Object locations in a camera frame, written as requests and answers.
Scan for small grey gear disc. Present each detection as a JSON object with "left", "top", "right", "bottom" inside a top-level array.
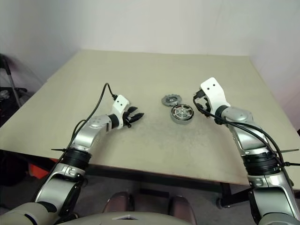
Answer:
[{"left": 161, "top": 93, "right": 182, "bottom": 106}]

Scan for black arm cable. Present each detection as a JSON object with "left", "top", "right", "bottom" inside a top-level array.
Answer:
[
  {"left": 192, "top": 90, "right": 290, "bottom": 169},
  {"left": 50, "top": 82, "right": 119, "bottom": 174}
]

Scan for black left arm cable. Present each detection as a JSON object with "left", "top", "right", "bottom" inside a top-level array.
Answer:
[{"left": 50, "top": 82, "right": 119, "bottom": 174}]

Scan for grey metal stand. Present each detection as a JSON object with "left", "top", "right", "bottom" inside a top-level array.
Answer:
[{"left": 0, "top": 53, "right": 28, "bottom": 111}]

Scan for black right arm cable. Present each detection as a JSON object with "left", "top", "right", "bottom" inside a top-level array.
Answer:
[{"left": 192, "top": 90, "right": 290, "bottom": 169}]

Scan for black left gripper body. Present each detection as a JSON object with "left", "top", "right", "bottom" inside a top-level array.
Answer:
[{"left": 121, "top": 107, "right": 134, "bottom": 129}]

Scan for dark maroon rounded shape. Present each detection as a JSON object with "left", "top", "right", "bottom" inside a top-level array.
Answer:
[
  {"left": 104, "top": 191, "right": 134, "bottom": 214},
  {"left": 168, "top": 195, "right": 196, "bottom": 223}
]

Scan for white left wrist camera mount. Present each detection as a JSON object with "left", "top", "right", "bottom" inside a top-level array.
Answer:
[{"left": 112, "top": 94, "right": 131, "bottom": 130}]

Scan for grey round motor housing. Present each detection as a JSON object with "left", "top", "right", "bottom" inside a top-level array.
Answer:
[{"left": 170, "top": 104, "right": 195, "bottom": 124}]

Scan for black metal table frame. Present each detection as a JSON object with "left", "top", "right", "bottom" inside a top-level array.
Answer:
[{"left": 46, "top": 159, "right": 249, "bottom": 209}]

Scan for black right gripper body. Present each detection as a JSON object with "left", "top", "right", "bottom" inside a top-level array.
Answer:
[{"left": 196, "top": 93, "right": 214, "bottom": 117}]

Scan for black bulky object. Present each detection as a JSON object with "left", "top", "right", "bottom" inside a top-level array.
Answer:
[{"left": 0, "top": 150, "right": 31, "bottom": 186}]

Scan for grey robot torso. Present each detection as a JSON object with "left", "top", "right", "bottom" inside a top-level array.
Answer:
[{"left": 0, "top": 202, "right": 300, "bottom": 225}]

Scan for silver spoked rotor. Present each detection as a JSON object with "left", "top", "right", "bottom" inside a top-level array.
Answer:
[{"left": 172, "top": 105, "right": 193, "bottom": 119}]

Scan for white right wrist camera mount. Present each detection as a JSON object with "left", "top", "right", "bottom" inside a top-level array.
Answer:
[{"left": 200, "top": 76, "right": 231, "bottom": 113}]

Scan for orange plastic object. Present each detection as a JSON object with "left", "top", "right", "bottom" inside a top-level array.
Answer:
[{"left": 29, "top": 164, "right": 50, "bottom": 180}]

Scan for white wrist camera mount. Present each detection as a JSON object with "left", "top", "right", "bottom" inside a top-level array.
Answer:
[
  {"left": 200, "top": 76, "right": 231, "bottom": 113},
  {"left": 112, "top": 94, "right": 131, "bottom": 130}
]

